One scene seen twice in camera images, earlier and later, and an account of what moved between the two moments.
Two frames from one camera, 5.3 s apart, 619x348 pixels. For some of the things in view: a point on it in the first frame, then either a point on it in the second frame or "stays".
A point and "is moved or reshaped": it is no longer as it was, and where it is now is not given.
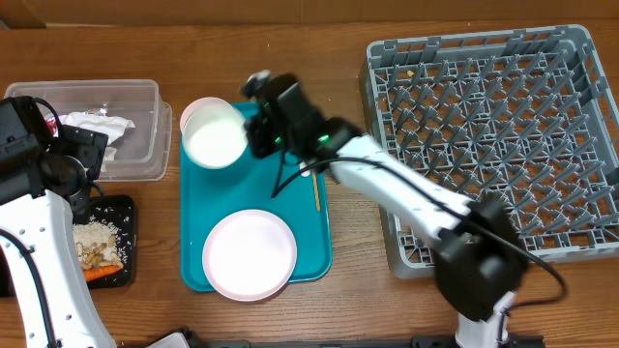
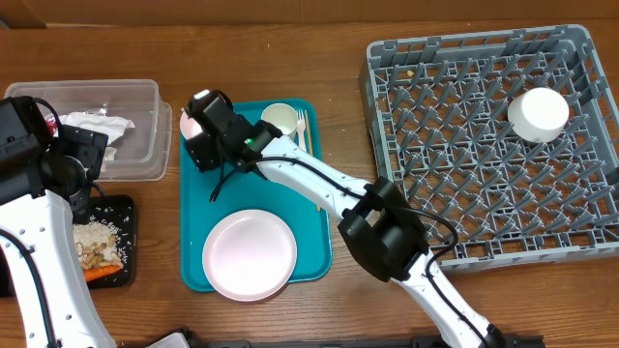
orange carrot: (100, 271) stays
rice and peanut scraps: (96, 245) stays
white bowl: (215, 135) is moved or reshaped
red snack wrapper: (51, 126) stays
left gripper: (84, 144) stays
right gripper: (265, 130) to (208, 145)
